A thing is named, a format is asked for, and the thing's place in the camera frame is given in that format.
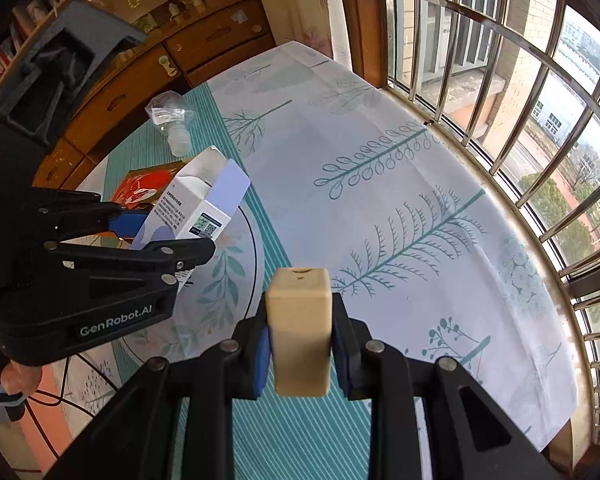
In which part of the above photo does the small beige box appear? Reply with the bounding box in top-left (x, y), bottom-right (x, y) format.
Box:
top-left (265, 268), bottom-right (332, 398)

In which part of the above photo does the white lilac small box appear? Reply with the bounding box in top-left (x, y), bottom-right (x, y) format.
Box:
top-left (128, 145), bottom-right (252, 291)

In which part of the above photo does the red orange snack wrapper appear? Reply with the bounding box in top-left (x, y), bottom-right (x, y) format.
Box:
top-left (110, 160), bottom-right (185, 209)

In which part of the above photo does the person left hand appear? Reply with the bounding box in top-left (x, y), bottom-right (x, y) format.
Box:
top-left (1, 361), bottom-right (43, 396)

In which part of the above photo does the leaf-print teal tablecloth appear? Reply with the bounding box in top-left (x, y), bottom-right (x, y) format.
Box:
top-left (59, 39), bottom-right (581, 480)

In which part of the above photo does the clear crushed plastic bottle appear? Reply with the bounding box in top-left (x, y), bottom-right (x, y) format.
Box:
top-left (145, 91), bottom-right (197, 157)

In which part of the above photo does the wooden desk with drawers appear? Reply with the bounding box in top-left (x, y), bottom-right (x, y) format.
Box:
top-left (33, 0), bottom-right (275, 190)

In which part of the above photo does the floral curtain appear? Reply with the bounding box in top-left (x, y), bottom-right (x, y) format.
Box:
top-left (261, 0), bottom-right (352, 70)

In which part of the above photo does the metal window grille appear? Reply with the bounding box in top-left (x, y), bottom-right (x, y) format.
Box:
top-left (385, 0), bottom-right (600, 445)

